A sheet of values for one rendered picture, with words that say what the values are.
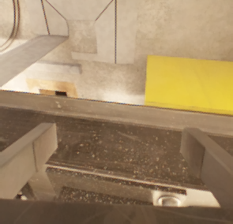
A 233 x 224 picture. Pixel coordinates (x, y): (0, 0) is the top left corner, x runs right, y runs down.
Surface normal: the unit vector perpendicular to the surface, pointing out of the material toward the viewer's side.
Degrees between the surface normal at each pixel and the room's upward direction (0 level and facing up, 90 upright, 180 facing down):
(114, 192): 0
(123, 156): 90
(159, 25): 0
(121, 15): 10
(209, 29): 0
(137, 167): 90
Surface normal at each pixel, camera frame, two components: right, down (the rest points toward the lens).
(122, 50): 0.01, 0.62
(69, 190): 0.02, -0.79
